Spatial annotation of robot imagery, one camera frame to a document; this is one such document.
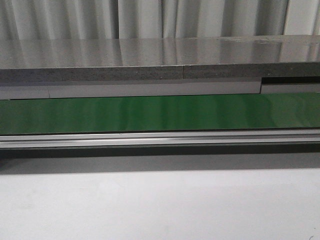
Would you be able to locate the grey speckled stone counter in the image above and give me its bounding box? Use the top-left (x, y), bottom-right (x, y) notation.
top-left (0, 35), bottom-right (320, 84)

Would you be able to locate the white rear conveyor guard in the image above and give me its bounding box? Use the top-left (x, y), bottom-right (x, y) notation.
top-left (0, 76), bottom-right (320, 100)

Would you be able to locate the green conveyor belt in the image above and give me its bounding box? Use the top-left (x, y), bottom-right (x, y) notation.
top-left (0, 92), bottom-right (320, 135)

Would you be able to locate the white pleated curtain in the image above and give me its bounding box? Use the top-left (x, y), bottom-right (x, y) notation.
top-left (0, 0), bottom-right (320, 40)

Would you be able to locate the aluminium conveyor side rail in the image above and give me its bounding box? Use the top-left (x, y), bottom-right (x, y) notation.
top-left (0, 128), bottom-right (320, 150)

